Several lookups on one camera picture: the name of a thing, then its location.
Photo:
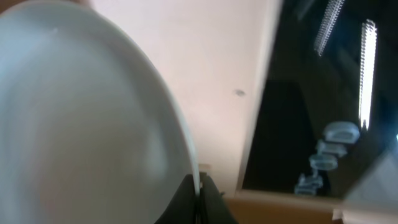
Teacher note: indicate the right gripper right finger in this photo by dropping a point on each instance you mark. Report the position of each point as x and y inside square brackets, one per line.
[213, 209]

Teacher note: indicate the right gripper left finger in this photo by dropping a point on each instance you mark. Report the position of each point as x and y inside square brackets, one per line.
[182, 207]

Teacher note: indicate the light blue plate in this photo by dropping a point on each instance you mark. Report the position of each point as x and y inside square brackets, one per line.
[90, 132]

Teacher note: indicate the dark window with reflections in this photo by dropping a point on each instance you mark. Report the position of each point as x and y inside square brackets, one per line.
[329, 106]

